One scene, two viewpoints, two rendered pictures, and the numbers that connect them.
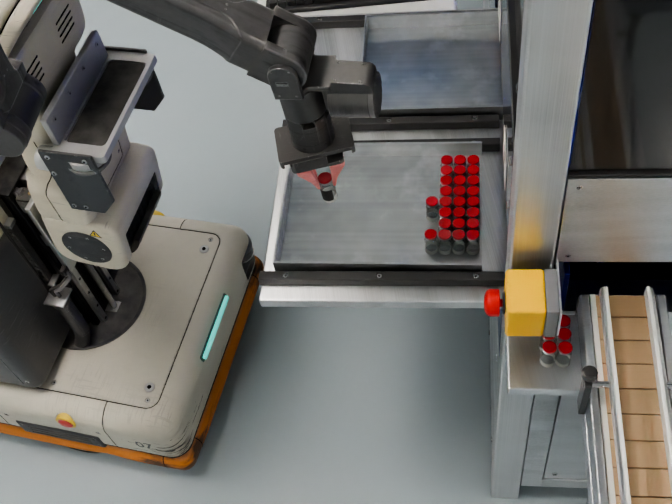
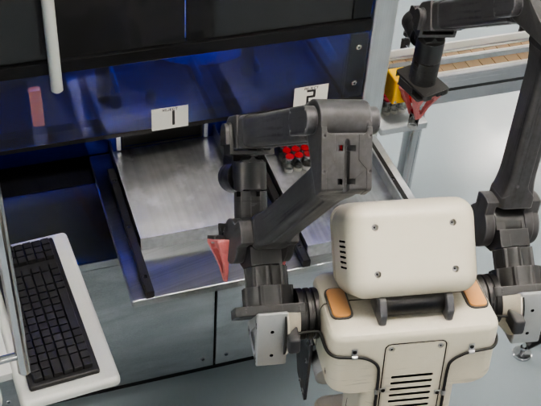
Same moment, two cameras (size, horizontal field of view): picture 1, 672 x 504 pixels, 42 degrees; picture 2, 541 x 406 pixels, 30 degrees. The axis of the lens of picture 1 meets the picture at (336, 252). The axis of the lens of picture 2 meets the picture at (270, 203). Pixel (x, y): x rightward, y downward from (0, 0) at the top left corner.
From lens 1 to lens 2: 2.42 m
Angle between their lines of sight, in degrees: 73
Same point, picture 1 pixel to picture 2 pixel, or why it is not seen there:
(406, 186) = not seen: hidden behind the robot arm
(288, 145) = (434, 87)
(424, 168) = (287, 183)
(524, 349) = (399, 119)
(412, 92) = (212, 205)
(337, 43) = (165, 265)
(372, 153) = not seen: hidden behind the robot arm
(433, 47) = (155, 203)
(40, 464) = not seen: outside the picture
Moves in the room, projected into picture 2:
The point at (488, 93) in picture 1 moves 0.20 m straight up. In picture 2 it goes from (199, 164) to (199, 96)
